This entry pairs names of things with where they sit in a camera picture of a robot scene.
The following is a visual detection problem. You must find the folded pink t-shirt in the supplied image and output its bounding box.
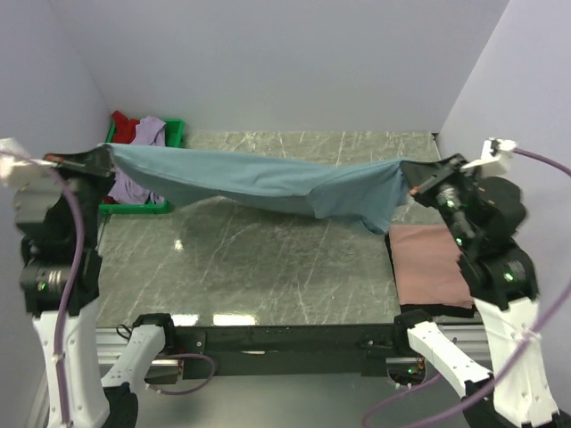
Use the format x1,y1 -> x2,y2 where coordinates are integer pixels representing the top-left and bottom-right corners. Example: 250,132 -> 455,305
389,223 -> 475,309

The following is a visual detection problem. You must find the red t-shirt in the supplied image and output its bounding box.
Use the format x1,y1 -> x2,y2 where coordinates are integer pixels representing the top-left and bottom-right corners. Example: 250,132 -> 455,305
112,111 -> 139,144

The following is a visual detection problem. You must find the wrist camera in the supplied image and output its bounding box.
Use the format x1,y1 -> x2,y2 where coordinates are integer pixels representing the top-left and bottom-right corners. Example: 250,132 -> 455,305
460,138 -> 517,178
1,138 -> 53,189

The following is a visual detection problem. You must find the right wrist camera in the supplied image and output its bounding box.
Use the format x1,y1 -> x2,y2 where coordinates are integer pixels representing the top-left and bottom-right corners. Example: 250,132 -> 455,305
460,138 -> 517,178

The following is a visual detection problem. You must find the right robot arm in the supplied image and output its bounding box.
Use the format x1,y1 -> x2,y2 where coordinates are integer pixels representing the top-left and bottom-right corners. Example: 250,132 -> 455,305
391,154 -> 570,427

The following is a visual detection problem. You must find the black base beam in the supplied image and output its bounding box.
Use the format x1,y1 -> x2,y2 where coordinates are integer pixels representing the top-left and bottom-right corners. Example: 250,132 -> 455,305
133,323 -> 443,384

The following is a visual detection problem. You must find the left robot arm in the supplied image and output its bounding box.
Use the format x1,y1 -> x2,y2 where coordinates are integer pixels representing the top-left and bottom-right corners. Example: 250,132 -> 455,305
1,146 -> 178,427

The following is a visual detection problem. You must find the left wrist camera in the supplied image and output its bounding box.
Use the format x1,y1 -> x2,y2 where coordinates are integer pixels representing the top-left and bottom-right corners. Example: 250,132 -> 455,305
1,138 -> 53,189

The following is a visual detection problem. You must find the aluminium rail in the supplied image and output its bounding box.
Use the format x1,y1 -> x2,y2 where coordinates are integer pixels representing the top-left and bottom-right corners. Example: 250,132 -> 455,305
95,323 -> 494,371

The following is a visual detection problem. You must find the green plastic bin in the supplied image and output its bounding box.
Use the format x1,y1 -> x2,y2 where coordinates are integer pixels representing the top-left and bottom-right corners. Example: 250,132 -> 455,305
99,119 -> 185,215

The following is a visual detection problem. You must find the lavender t-shirt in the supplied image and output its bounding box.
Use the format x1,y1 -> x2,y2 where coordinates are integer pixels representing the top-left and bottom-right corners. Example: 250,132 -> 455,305
107,116 -> 166,205

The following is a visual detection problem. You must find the blue t-shirt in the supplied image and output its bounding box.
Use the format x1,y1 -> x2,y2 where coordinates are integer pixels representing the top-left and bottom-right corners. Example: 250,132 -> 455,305
109,144 -> 408,235

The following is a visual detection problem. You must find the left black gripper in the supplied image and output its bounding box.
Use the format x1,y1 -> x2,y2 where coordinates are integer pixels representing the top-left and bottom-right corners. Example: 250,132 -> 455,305
38,143 -> 116,245

